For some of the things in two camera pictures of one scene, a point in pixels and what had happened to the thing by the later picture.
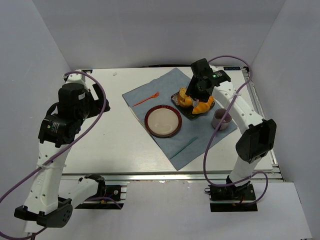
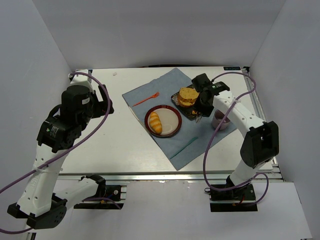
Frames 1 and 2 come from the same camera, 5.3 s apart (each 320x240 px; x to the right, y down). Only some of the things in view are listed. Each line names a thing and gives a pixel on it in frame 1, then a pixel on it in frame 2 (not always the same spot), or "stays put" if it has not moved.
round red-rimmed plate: [163, 121] stays put
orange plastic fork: [155, 95] stays put
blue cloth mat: [195, 135] stays put
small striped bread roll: [188, 100] → [155, 123]
